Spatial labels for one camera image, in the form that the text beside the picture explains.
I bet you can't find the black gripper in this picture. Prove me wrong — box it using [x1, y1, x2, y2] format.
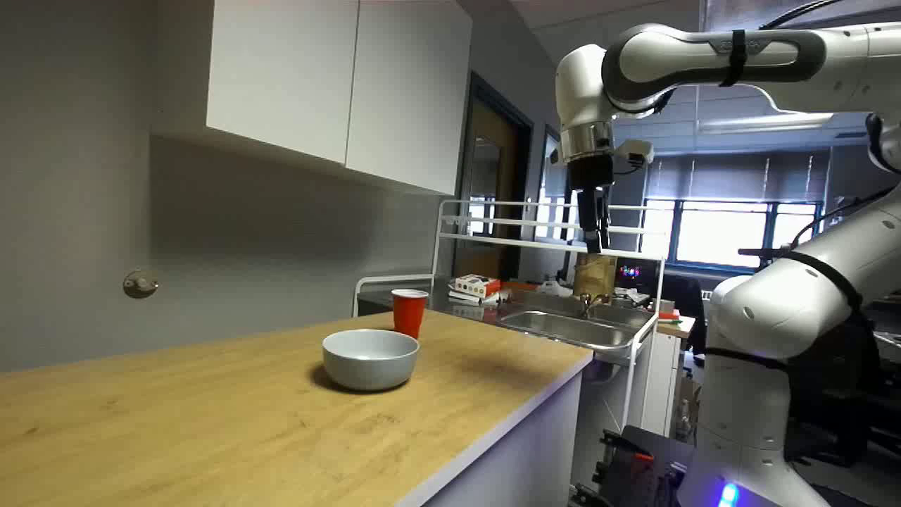
[563, 148, 619, 253]

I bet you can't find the orange plastic cup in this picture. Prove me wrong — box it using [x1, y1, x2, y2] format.
[388, 288, 434, 341]

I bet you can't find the gray bowl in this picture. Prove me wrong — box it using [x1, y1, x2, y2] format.
[319, 326, 422, 393]

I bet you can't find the brown paper bag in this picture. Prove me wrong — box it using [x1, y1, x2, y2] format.
[573, 250, 619, 303]

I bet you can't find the stainless steel sink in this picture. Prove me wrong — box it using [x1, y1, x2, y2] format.
[432, 285, 660, 355]

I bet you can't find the dark framed wooden door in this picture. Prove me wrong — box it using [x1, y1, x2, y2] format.
[452, 71, 542, 282]

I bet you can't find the window with blinds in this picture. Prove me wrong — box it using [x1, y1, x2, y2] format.
[646, 153, 835, 275]

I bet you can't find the red and white package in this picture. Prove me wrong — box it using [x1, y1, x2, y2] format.
[448, 272, 510, 303]

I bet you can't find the ceiling light panel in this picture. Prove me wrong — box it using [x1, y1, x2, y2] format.
[700, 109, 839, 134]

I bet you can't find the black equipment box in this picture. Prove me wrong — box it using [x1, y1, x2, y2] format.
[590, 423, 704, 507]

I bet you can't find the black office chair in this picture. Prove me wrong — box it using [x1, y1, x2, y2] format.
[793, 298, 891, 467]

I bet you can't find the white wire rack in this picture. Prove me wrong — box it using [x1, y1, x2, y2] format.
[352, 195, 670, 434]

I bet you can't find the white wall cabinet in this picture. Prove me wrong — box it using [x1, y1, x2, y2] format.
[151, 0, 477, 196]

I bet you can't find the round metal wall knob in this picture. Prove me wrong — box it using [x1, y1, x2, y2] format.
[121, 268, 165, 301]

